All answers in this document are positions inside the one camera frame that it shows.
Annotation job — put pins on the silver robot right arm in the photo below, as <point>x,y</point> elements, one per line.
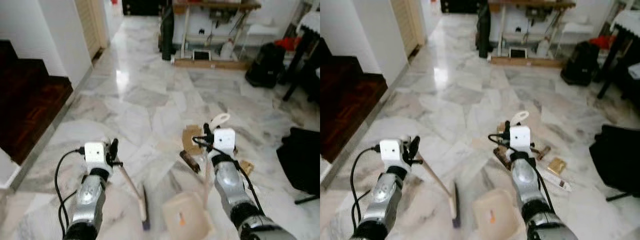
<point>232,190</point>
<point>527,190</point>

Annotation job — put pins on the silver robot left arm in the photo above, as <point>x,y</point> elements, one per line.
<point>382,200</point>
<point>87,200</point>

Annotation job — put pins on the black floor rod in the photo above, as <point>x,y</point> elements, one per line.
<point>620,196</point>
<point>307,199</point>

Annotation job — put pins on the brown cardboard piece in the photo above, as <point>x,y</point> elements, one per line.
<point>191,140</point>
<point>501,142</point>

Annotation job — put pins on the short brown wood piece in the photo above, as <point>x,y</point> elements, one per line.
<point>544,152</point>

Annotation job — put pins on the small tan box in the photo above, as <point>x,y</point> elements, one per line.
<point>246,167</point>
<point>556,166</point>

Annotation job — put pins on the white paper tube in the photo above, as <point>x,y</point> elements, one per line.
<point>556,181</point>

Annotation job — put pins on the wooden work table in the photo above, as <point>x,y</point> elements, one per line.
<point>215,64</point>
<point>530,62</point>

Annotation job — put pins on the small framed tablet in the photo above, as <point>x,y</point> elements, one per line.
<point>201,55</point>
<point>517,53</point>

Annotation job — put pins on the dark wooden staircase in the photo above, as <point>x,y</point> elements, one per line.
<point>350,105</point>
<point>27,100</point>

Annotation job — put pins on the white plastic bottle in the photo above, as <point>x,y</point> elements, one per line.
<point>227,50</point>
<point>543,48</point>

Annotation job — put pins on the black backpack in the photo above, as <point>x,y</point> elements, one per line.
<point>580,64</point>
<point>265,65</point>

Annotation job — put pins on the large black bag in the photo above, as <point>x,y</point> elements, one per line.
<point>300,160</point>
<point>617,160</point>

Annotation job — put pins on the tall black upright appliance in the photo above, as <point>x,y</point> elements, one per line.
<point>167,32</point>
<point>484,30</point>

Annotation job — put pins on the black table leg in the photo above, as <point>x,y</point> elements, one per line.
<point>614,65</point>
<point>299,65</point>

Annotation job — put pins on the white stool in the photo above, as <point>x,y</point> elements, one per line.
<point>260,30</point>
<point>575,29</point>

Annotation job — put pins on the red cloth item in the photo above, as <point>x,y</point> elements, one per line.
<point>287,43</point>
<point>601,42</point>

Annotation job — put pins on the beige wooden door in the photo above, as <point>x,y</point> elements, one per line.
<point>91,27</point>
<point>407,25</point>

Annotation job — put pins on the white tablecloth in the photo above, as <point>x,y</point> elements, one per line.
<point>311,21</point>
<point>627,20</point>

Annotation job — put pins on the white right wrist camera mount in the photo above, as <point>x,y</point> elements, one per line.
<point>225,141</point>
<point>520,139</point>

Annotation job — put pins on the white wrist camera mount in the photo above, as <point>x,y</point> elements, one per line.
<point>520,139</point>
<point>95,154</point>
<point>391,151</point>
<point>225,141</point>

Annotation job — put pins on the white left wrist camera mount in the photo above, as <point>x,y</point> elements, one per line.
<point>95,154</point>
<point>391,151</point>

